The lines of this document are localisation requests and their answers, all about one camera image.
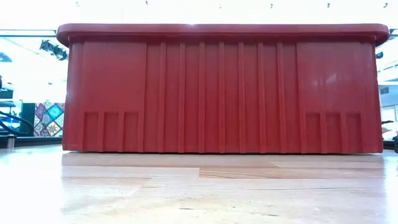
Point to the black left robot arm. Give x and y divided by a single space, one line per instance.
7 104

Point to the red plastic bin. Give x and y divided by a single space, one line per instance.
217 93

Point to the colourful patterned panel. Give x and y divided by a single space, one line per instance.
49 119

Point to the black ceiling track light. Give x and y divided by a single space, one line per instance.
54 49

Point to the black cabinet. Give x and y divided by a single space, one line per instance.
27 119

